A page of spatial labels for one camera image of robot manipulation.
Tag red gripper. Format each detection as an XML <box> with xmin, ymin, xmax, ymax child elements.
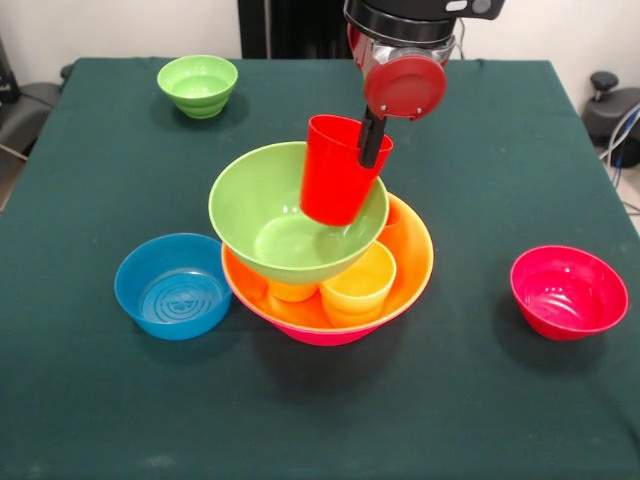
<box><xmin>347</xmin><ymin>23</ymin><xmax>448</xmax><ymax>169</ymax></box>

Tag red cup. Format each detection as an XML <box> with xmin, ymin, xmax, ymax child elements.
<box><xmin>299</xmin><ymin>114</ymin><xmax>395</xmax><ymax>228</ymax></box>

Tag large orange bowl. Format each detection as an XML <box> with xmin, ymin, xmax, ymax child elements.
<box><xmin>221</xmin><ymin>192</ymin><xmax>435</xmax><ymax>332</ymax></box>

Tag large green bowl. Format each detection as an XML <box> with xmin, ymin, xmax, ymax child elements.
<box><xmin>207</xmin><ymin>140</ymin><xmax>391</xmax><ymax>287</ymax></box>

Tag yellow cup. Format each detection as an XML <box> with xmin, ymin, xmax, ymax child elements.
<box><xmin>267</xmin><ymin>279</ymin><xmax>321</xmax><ymax>304</ymax></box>
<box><xmin>319</xmin><ymin>240</ymin><xmax>398</xmax><ymax>329</ymax></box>

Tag large pink bowl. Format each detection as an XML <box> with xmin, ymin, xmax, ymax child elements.
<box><xmin>229</xmin><ymin>277</ymin><xmax>434</xmax><ymax>347</ymax></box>

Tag black cabinet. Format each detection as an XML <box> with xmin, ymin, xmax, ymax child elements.
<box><xmin>238</xmin><ymin>0</ymin><xmax>354</xmax><ymax>60</ymax></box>

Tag small green bowl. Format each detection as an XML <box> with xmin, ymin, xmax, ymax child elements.
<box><xmin>156</xmin><ymin>54</ymin><xmax>239</xmax><ymax>120</ymax></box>

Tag black equipment base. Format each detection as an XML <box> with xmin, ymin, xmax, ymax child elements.
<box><xmin>582</xmin><ymin>71</ymin><xmax>640</xmax><ymax>149</ymax></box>

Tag red bowl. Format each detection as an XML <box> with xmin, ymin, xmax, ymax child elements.
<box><xmin>509</xmin><ymin>244</ymin><xmax>630</xmax><ymax>342</ymax></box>

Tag dark green tablecloth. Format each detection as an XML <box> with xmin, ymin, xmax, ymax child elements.
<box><xmin>0</xmin><ymin>57</ymin><xmax>640</xmax><ymax>480</ymax></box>

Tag blue bowl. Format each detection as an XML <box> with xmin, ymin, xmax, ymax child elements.
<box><xmin>114</xmin><ymin>232</ymin><xmax>234</xmax><ymax>342</ymax></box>

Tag black chair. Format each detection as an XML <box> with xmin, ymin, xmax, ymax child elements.
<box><xmin>0</xmin><ymin>34</ymin><xmax>75</xmax><ymax>161</ymax></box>

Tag blue and white cables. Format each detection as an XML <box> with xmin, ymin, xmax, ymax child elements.
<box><xmin>598</xmin><ymin>102</ymin><xmax>640</xmax><ymax>171</ymax></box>

